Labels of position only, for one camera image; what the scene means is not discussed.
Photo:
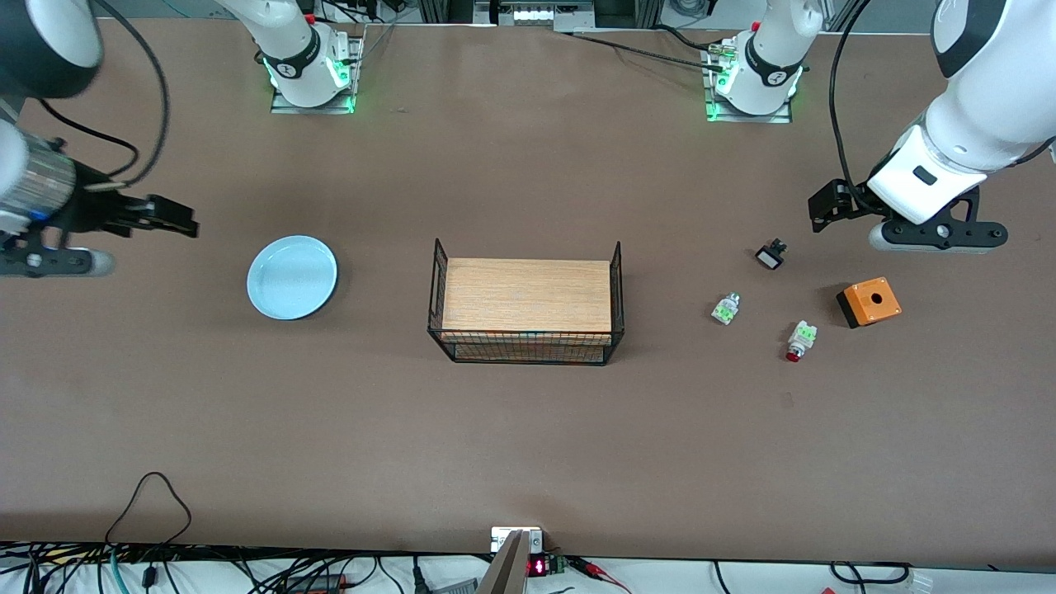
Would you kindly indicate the light blue round plate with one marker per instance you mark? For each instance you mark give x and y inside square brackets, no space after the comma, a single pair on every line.
[293,279]

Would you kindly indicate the red push button switch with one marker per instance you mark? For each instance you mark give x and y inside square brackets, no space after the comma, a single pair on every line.
[802,334]

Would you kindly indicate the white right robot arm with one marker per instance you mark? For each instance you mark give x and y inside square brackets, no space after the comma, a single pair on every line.
[293,41]

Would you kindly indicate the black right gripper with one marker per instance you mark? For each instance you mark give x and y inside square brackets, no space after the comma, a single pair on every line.
[92,209]

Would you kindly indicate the aluminium frame with light strip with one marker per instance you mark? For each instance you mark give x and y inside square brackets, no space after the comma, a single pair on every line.
[532,15]

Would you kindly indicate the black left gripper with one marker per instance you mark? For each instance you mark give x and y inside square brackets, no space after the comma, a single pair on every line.
[847,200]

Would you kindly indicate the red black test leads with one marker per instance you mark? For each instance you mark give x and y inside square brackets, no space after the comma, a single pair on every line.
[590,568]

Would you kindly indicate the red digit display module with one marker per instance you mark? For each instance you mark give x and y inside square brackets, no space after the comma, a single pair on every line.
[538,568]

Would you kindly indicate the silver metal bracket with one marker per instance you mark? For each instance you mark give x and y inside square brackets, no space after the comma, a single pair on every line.
[499,540]

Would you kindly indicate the grey metal beam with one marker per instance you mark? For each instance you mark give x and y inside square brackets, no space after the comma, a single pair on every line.
[507,569]

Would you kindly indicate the green white contact block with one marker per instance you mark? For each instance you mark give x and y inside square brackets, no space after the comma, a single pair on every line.
[726,310]

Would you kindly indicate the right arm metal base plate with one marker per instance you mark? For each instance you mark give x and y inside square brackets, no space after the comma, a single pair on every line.
[280,107]

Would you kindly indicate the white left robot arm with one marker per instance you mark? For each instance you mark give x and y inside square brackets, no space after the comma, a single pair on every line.
[990,107]

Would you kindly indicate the light wooden block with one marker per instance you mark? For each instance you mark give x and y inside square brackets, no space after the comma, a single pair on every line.
[528,297]

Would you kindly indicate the black power adapter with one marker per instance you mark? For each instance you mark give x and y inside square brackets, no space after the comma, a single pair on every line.
[318,584]

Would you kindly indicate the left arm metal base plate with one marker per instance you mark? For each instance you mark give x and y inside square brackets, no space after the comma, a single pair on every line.
[780,118]

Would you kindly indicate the black white push button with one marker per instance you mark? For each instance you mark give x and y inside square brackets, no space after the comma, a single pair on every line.
[770,257]

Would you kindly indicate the orange button enclosure box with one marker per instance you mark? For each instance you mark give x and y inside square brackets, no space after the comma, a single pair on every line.
[873,304]

